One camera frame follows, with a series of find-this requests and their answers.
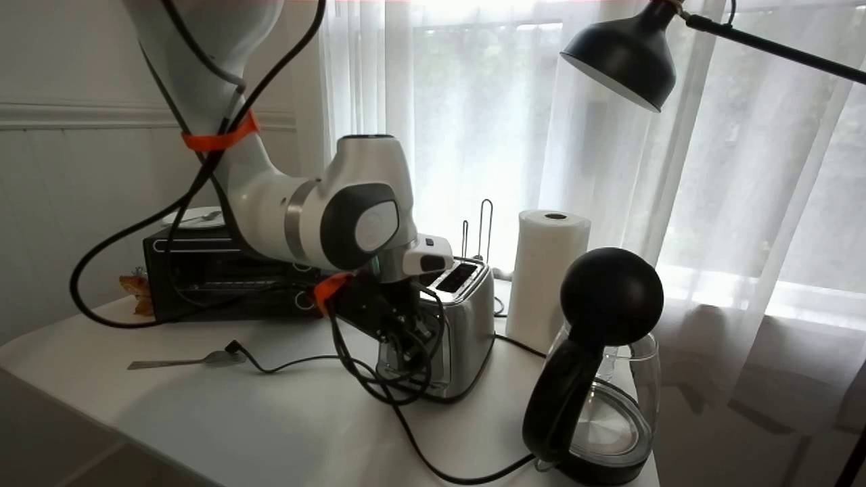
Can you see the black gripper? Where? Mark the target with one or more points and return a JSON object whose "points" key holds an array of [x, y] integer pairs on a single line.
{"points": [[384, 313]]}

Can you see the silver two-slot toaster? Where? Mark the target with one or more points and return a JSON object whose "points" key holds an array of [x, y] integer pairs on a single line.
{"points": [[452, 320]]}

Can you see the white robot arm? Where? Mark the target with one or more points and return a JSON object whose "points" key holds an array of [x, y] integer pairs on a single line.
{"points": [[353, 219]]}

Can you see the black toaster oven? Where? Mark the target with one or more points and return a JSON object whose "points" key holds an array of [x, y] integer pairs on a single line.
{"points": [[204, 275]]}

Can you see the white paper towel roll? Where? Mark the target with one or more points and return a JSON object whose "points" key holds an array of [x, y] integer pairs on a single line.
{"points": [[545, 248]]}

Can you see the metal spoon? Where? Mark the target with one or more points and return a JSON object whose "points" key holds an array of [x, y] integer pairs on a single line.
{"points": [[211, 361]]}

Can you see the orange snack bag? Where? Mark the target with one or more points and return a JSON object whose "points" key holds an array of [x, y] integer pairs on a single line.
{"points": [[139, 288]]}

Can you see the black desk lamp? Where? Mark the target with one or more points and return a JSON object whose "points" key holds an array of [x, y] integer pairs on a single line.
{"points": [[632, 56]]}

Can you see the wire paper towel holder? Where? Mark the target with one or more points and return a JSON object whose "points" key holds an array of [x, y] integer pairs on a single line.
{"points": [[476, 239]]}

